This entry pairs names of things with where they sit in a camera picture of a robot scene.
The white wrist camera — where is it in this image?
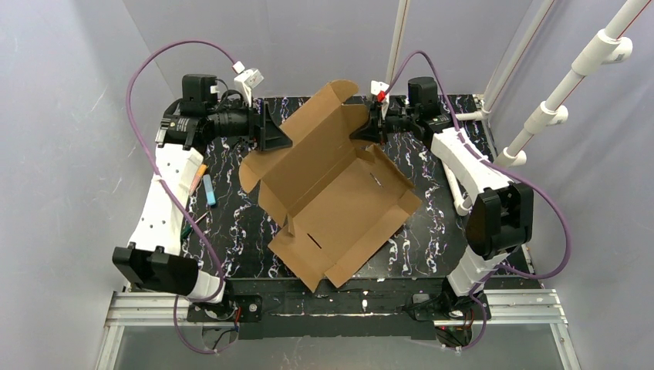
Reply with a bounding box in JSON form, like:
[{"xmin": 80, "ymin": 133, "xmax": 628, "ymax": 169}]
[
  {"xmin": 232, "ymin": 61, "xmax": 264, "ymax": 107},
  {"xmin": 369, "ymin": 80, "xmax": 389, "ymax": 104}
]

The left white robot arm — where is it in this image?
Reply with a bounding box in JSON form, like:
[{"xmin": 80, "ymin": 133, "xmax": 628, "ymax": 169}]
[{"xmin": 113, "ymin": 69, "xmax": 292, "ymax": 304}]

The light blue marker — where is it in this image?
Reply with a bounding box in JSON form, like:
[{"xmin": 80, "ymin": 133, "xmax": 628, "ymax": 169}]
[{"xmin": 202, "ymin": 174, "xmax": 217, "ymax": 207}]

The white PVC pipe frame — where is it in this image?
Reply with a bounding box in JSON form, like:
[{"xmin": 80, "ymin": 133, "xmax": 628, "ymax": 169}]
[{"xmin": 386, "ymin": 1, "xmax": 652, "ymax": 216}]

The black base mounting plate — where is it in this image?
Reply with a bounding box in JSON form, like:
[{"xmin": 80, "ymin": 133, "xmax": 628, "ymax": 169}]
[{"xmin": 187, "ymin": 277, "xmax": 481, "ymax": 340}]

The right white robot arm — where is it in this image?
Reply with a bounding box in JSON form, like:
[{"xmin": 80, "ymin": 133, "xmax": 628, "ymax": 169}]
[{"xmin": 351, "ymin": 77, "xmax": 534, "ymax": 299}]

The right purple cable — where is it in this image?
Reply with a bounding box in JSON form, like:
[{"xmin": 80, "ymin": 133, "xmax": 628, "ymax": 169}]
[{"xmin": 383, "ymin": 49, "xmax": 572, "ymax": 350}]

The brown cardboard box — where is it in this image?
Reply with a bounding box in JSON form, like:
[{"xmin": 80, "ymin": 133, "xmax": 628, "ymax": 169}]
[{"xmin": 239, "ymin": 79, "xmax": 421, "ymax": 291}]

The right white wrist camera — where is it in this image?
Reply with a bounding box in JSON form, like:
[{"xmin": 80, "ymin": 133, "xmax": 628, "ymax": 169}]
[{"xmin": 369, "ymin": 80, "xmax": 389, "ymax": 104}]

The green handle screwdriver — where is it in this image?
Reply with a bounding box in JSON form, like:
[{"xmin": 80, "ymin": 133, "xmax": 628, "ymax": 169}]
[{"xmin": 180, "ymin": 211, "xmax": 209, "ymax": 241}]

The purple cable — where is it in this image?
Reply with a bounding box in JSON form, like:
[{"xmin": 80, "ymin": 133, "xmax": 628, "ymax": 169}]
[
  {"xmin": 383, "ymin": 49, "xmax": 572, "ymax": 350},
  {"xmin": 125, "ymin": 39, "xmax": 243, "ymax": 355}
]

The orange pink marker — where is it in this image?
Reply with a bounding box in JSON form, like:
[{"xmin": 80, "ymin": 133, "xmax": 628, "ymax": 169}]
[{"xmin": 189, "ymin": 164, "xmax": 208, "ymax": 196}]

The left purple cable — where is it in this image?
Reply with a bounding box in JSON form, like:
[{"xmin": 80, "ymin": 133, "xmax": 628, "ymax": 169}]
[{"xmin": 125, "ymin": 39, "xmax": 243, "ymax": 355}]

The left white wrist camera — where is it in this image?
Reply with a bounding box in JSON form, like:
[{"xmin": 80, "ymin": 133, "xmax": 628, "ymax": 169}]
[{"xmin": 232, "ymin": 61, "xmax": 264, "ymax": 107}]

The aluminium rail frame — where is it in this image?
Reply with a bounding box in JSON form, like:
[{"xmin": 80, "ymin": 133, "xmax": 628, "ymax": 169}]
[{"xmin": 95, "ymin": 102, "xmax": 582, "ymax": 370}]

